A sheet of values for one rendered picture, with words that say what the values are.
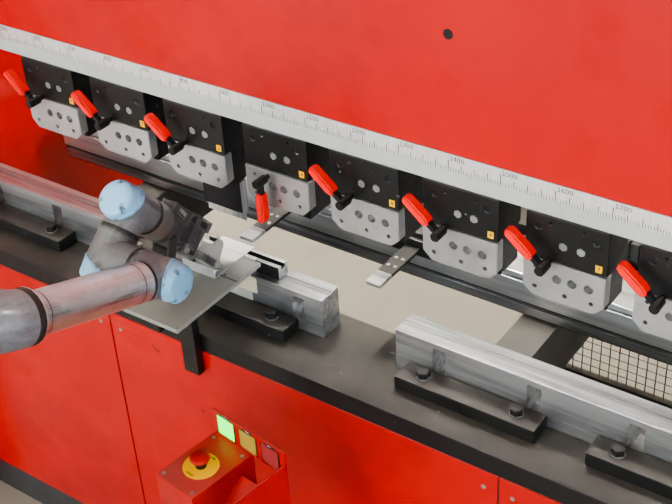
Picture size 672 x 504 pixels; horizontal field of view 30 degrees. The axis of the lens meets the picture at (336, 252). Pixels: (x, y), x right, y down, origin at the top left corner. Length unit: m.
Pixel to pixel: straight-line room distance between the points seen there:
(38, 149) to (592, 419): 1.71
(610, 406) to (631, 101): 0.61
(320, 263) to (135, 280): 2.19
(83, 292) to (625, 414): 0.95
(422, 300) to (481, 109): 2.12
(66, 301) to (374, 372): 0.70
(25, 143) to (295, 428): 1.17
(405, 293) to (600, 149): 2.24
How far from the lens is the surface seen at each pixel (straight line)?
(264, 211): 2.41
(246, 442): 2.45
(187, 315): 2.46
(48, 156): 3.41
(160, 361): 2.77
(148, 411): 2.92
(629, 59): 1.89
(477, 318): 4.05
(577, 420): 2.32
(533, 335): 2.56
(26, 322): 1.99
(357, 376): 2.47
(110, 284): 2.13
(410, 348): 2.43
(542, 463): 2.30
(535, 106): 2.00
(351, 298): 4.14
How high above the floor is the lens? 2.47
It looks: 34 degrees down
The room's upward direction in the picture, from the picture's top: 4 degrees counter-clockwise
